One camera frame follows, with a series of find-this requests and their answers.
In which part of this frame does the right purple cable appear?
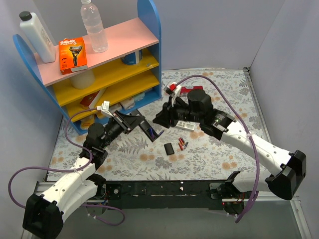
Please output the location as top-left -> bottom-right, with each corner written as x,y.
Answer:
174,75 -> 260,224

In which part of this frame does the green sponge pack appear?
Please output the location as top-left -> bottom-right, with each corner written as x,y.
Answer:
133,92 -> 145,102

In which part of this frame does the white cylindrical container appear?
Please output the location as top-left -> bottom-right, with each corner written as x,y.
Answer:
69,70 -> 95,90

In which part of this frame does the floral table mat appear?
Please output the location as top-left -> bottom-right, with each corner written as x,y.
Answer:
47,69 -> 272,181

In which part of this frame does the clear plastic water bottle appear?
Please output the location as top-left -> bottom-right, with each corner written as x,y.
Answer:
80,0 -> 108,53

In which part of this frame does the white snack packet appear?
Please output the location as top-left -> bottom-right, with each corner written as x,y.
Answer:
120,97 -> 135,110

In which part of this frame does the blue white can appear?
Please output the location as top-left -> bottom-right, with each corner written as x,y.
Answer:
121,50 -> 143,65

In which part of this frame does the red white book box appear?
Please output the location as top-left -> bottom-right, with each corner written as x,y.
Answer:
80,88 -> 106,110

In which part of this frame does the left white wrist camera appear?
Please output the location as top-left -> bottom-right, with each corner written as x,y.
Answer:
96,101 -> 114,118

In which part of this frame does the blue pink yellow shelf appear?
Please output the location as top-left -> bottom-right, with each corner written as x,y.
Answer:
13,0 -> 161,134

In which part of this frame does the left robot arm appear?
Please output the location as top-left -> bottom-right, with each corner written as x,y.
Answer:
22,111 -> 145,239

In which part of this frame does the red toothpaste box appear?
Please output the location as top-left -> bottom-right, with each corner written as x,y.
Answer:
180,86 -> 203,97

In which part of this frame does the yellow snack packet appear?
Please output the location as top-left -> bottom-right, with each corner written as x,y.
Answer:
80,115 -> 95,130

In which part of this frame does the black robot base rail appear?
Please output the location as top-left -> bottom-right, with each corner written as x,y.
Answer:
82,179 -> 252,216

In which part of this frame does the white bottle black cap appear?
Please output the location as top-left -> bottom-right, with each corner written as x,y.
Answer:
19,11 -> 56,63

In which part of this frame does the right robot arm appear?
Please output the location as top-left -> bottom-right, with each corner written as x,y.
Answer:
153,89 -> 306,200

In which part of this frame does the white air conditioner remote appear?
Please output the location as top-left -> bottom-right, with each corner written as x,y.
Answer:
175,120 -> 195,132

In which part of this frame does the orange razor box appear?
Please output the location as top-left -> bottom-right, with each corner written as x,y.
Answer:
58,37 -> 88,75

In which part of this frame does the black battery cover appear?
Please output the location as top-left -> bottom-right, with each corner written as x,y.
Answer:
164,143 -> 174,156

